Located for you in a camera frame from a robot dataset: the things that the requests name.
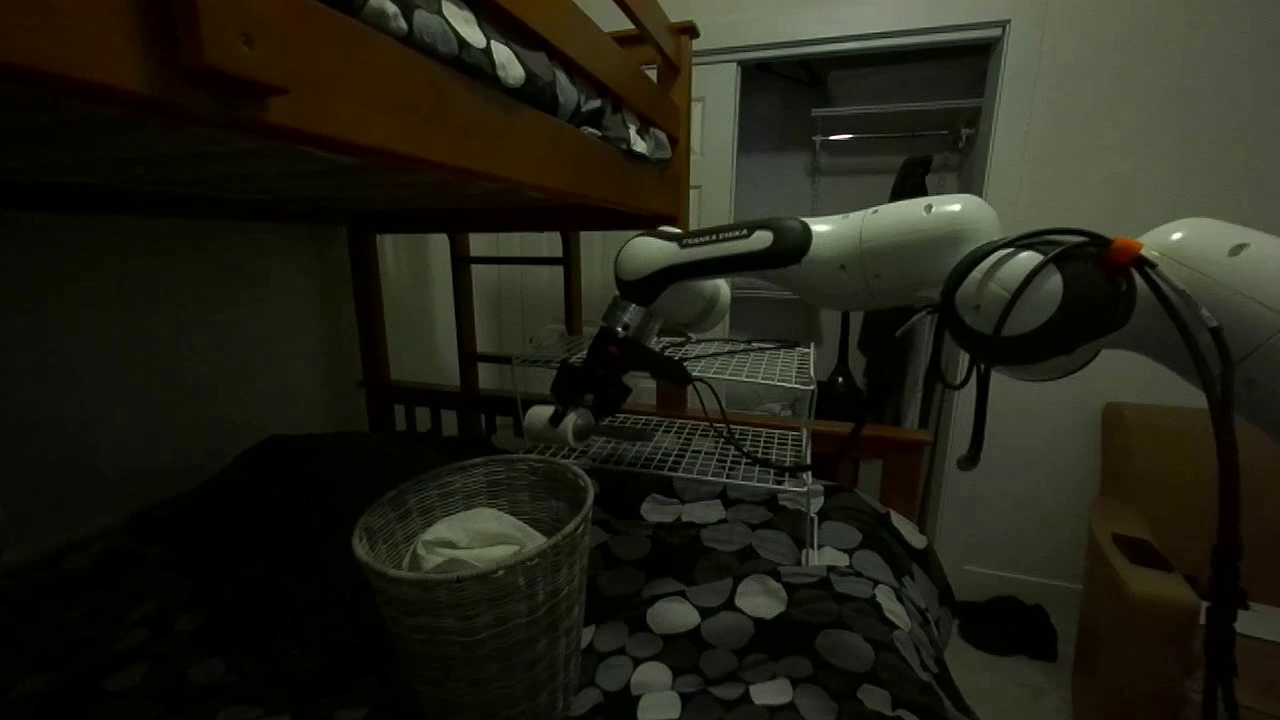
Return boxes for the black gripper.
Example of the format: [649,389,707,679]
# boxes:
[549,316,700,427]

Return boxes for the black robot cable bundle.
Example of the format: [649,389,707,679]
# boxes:
[931,222,1252,720]

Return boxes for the wooden bunk bed frame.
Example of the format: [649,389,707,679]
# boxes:
[0,0,941,527]

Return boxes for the pebble pattern bedspread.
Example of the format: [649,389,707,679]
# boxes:
[0,433,980,720]

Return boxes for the white wire shelf rack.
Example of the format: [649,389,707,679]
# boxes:
[511,332,824,516]

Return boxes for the closet shelf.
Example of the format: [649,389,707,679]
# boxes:
[805,91,991,138]

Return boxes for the dark cloth on floor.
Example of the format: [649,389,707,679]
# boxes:
[954,590,1064,667]

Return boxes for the brown cardboard box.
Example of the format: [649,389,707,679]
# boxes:
[1069,396,1280,720]

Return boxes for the orange cable strap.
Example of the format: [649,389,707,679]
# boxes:
[1099,231,1147,271]

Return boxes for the white cloth inside basket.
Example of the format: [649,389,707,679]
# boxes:
[397,501,558,579]

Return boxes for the gray wicker basket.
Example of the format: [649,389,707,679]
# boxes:
[350,450,601,720]

